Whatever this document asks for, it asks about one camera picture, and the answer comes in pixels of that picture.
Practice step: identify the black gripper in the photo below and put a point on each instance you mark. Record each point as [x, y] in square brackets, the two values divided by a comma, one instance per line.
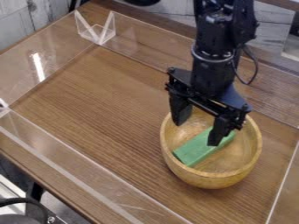
[206, 88]

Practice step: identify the green rectangular block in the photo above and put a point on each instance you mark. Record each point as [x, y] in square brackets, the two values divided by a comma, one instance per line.
[195, 150]

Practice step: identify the brown wooden bowl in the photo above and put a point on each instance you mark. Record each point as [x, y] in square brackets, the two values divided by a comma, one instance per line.
[228, 165]

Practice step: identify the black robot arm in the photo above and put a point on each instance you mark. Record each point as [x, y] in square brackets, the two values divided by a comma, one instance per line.
[226, 26]

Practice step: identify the black metal table leg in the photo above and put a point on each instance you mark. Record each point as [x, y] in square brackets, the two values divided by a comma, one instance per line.
[35, 192]

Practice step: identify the clear acrylic barrier wall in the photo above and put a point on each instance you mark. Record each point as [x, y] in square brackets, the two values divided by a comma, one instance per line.
[84, 105]

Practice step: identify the clear acrylic corner bracket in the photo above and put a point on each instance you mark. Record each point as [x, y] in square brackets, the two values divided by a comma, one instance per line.
[99, 34]

